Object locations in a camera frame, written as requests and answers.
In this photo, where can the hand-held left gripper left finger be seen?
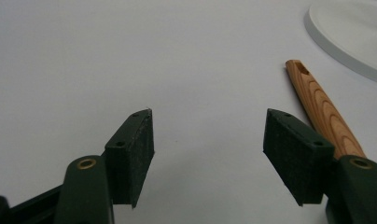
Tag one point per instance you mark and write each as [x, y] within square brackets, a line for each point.
[127, 158]

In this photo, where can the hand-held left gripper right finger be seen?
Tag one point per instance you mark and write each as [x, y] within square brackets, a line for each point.
[301, 155]

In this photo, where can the white round plate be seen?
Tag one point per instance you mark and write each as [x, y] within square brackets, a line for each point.
[348, 31]

